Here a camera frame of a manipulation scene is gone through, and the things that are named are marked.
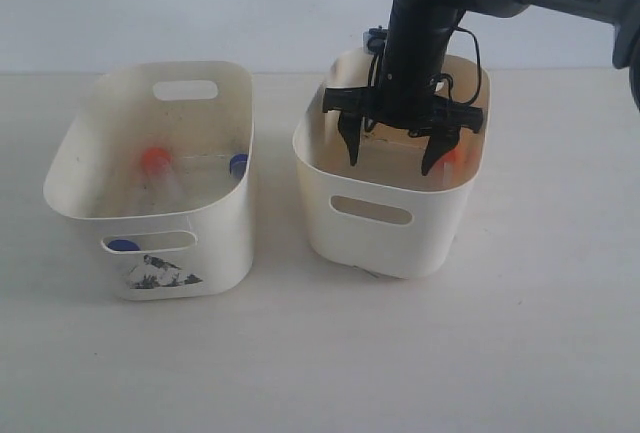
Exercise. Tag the orange-capped clear tube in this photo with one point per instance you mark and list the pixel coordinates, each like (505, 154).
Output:
(159, 189)
(456, 168)

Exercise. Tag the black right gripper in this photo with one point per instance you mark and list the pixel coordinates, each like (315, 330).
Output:
(449, 99)

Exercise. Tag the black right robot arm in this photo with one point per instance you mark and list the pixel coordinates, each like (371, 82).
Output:
(407, 66)

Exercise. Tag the cream plastic bin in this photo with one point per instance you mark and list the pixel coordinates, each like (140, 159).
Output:
(382, 215)
(190, 108)

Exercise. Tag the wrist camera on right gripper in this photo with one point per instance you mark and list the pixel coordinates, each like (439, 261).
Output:
(374, 40)

